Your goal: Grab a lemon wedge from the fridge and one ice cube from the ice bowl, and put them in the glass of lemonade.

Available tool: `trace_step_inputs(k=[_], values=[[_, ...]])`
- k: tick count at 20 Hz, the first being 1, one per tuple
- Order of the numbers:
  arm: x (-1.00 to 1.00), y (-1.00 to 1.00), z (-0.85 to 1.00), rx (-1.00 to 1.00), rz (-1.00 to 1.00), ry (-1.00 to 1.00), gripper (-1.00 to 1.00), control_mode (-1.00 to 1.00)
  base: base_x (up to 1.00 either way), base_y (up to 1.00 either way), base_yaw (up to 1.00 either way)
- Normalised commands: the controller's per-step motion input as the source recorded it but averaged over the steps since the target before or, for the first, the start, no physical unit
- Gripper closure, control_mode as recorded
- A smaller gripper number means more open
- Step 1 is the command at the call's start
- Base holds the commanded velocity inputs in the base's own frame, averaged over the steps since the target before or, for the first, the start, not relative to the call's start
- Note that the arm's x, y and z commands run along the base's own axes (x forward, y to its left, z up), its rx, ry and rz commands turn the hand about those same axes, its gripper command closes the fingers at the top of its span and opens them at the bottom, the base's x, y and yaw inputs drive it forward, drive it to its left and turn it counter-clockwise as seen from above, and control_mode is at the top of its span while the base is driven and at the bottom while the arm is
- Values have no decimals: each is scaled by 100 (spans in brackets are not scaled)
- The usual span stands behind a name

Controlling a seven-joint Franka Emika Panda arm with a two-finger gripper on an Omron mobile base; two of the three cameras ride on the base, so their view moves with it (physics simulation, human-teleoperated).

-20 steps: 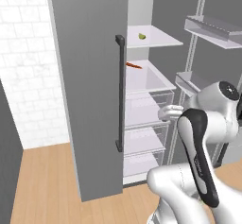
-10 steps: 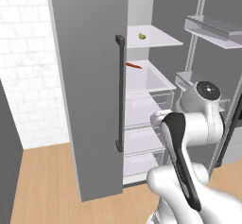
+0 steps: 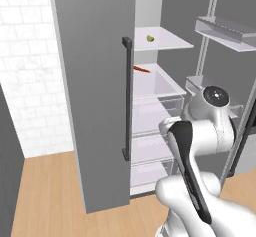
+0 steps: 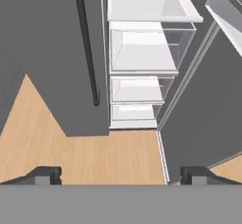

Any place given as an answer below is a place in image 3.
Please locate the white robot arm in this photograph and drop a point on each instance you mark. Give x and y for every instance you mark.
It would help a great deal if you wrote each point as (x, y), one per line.
(213, 137)

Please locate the clear fridge drawer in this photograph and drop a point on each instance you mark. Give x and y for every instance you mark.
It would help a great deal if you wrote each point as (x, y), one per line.
(150, 114)
(146, 161)

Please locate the large glass fridge shelf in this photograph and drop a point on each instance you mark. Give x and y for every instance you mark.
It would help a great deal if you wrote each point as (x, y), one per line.
(150, 84)

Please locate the grey closed fridge door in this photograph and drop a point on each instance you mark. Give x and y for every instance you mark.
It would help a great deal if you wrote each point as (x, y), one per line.
(93, 91)

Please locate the green lemon wedge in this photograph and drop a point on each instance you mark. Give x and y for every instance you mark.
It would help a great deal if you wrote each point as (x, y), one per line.
(150, 38)

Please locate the small glass fridge shelf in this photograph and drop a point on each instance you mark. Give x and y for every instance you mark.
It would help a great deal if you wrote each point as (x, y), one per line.
(166, 41)

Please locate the grey fridge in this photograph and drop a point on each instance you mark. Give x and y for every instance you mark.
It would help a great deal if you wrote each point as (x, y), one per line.
(148, 7)

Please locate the grey open fridge door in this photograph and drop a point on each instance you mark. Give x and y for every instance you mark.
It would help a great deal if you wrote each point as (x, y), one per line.
(230, 64)

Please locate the orange carrot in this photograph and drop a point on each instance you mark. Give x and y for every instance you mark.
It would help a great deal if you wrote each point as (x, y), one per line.
(142, 69)

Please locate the clear high door bin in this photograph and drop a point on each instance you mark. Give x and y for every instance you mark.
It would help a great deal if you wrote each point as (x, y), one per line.
(230, 31)

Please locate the dark grey cabinet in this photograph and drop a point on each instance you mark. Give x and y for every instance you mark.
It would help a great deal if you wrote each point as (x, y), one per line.
(8, 167)

